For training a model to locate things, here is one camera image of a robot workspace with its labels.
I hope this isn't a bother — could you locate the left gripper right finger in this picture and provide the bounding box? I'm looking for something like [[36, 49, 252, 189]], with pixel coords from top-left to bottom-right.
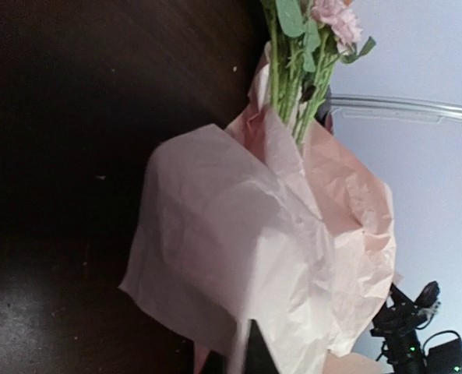
[[244, 319, 279, 374]]

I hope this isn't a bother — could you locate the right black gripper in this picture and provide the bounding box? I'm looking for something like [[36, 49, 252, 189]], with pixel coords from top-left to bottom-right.
[[370, 281, 462, 374]]

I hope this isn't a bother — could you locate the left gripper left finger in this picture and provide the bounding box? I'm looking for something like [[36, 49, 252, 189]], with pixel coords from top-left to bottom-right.
[[199, 351, 230, 374]]

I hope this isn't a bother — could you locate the pink wrapping paper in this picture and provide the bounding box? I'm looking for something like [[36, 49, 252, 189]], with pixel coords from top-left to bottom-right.
[[120, 53, 396, 373]]

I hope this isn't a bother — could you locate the artificial flower bouquet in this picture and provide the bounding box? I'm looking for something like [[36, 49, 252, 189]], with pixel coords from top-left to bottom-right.
[[262, 0, 376, 145]]

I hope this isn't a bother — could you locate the right aluminium corner post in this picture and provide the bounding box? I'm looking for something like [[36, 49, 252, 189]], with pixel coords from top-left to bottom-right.
[[331, 95, 462, 123]]

